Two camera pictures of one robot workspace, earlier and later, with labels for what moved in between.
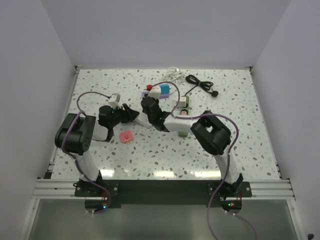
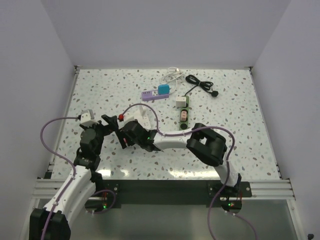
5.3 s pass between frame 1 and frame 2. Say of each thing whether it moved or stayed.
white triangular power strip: stayed
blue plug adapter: stayed
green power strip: stayed
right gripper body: moved
